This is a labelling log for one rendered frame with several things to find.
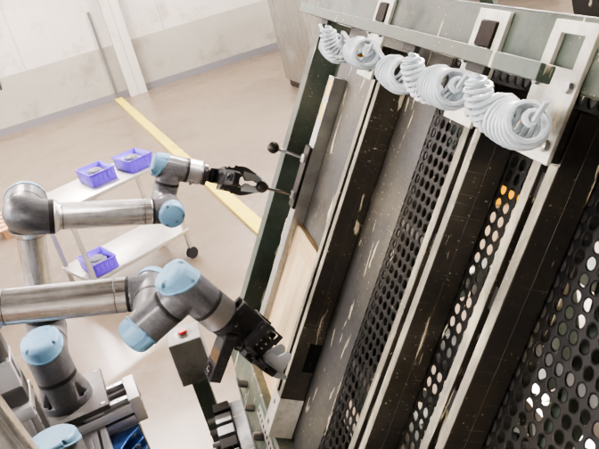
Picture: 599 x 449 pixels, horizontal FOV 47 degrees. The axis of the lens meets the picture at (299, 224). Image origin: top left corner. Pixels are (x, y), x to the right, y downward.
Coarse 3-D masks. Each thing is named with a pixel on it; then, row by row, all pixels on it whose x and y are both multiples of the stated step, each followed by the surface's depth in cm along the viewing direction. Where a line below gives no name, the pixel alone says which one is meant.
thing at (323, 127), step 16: (336, 80) 202; (336, 96) 203; (336, 112) 205; (320, 128) 206; (320, 144) 207; (320, 160) 209; (304, 192) 212; (304, 208) 214; (288, 224) 216; (288, 240) 216; (272, 272) 223; (272, 288) 221; (272, 304) 223
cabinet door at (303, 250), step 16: (304, 240) 206; (288, 256) 217; (304, 256) 203; (288, 272) 214; (304, 272) 201; (288, 288) 212; (304, 288) 199; (288, 304) 210; (272, 320) 221; (288, 320) 207; (288, 336) 204; (272, 384) 209
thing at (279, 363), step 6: (270, 354) 139; (282, 354) 141; (288, 354) 141; (264, 360) 139; (270, 360) 140; (276, 360) 141; (282, 360) 141; (288, 360) 142; (276, 366) 141; (282, 366) 142; (276, 372) 140; (282, 372) 142; (276, 378) 142; (282, 378) 143
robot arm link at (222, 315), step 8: (224, 296) 132; (224, 304) 131; (232, 304) 133; (216, 312) 130; (224, 312) 131; (232, 312) 132; (208, 320) 130; (216, 320) 130; (224, 320) 131; (208, 328) 132; (216, 328) 132
